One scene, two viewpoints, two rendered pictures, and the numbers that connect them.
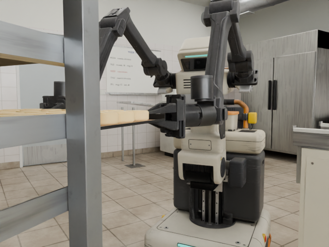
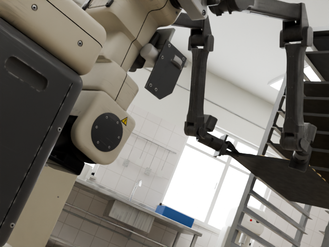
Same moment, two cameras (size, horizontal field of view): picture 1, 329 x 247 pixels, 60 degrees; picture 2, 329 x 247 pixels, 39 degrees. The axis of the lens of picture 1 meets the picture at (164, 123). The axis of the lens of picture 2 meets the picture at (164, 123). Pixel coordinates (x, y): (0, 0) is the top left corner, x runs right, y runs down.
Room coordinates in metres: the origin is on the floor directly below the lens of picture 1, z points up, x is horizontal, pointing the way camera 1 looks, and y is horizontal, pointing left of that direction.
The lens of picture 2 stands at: (2.62, 0.47, 0.40)
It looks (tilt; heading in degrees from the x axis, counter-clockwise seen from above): 16 degrees up; 202
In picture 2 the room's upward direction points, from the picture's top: 23 degrees clockwise
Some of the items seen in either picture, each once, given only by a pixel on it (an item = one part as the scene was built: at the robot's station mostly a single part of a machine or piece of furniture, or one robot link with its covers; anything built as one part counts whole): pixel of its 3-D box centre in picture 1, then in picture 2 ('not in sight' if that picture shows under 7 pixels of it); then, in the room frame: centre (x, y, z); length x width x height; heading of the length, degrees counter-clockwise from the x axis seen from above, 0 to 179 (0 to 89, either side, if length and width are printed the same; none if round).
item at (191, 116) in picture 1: (182, 115); (215, 143); (0.69, -0.04, 0.96); 0.07 x 0.07 x 0.10; 35
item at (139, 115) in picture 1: (136, 115); not in sight; (0.59, 0.06, 0.96); 0.05 x 0.05 x 0.02
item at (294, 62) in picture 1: (287, 99); not in sight; (5.08, -2.18, 1.03); 1.40 x 0.91 x 2.05; 34
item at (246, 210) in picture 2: not in sight; (275, 229); (0.09, 0.26, 0.78); 0.64 x 0.03 x 0.03; 154
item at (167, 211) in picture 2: not in sight; (174, 217); (-2.81, -1.14, 0.95); 0.40 x 0.30 x 0.14; 126
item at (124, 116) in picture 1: (121, 116); not in sight; (0.54, 0.08, 0.96); 0.05 x 0.05 x 0.02
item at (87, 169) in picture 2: not in sight; (84, 173); (-2.06, -2.07, 0.98); 0.18 x 0.14 x 0.20; 74
